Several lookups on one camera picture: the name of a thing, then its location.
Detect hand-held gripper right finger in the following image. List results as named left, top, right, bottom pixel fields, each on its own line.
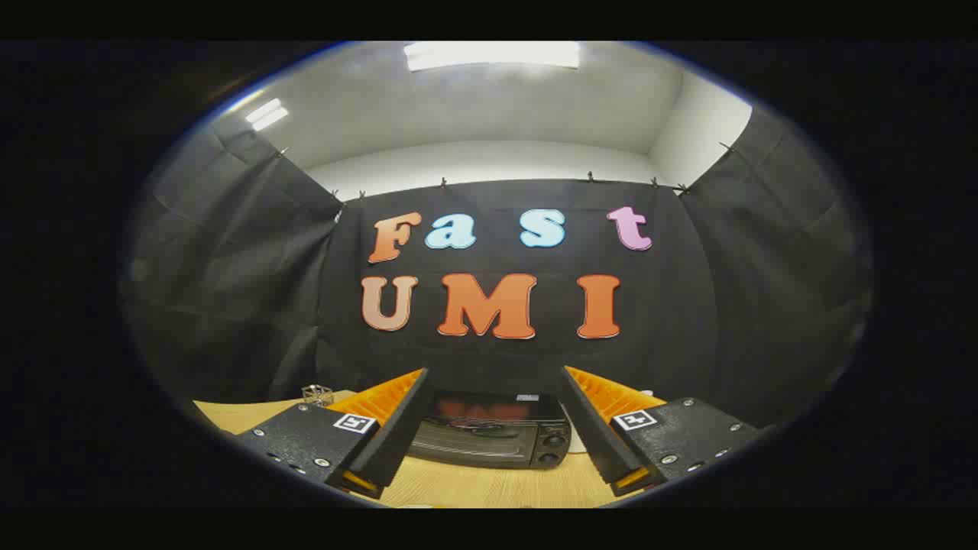
left=560, top=365, right=765, bottom=497

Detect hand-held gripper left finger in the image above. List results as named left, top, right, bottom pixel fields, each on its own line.
left=233, top=367, right=432, bottom=501

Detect black toaster oven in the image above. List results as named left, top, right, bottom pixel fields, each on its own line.
left=405, top=391, right=572, bottom=471

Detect black backdrop cloth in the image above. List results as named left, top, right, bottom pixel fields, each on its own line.
left=122, top=103, right=876, bottom=429

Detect small ceiling light panel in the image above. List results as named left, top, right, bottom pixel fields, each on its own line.
left=244, top=98, right=290, bottom=132

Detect large ceiling light panel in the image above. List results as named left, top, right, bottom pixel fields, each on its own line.
left=403, top=41, right=581, bottom=73

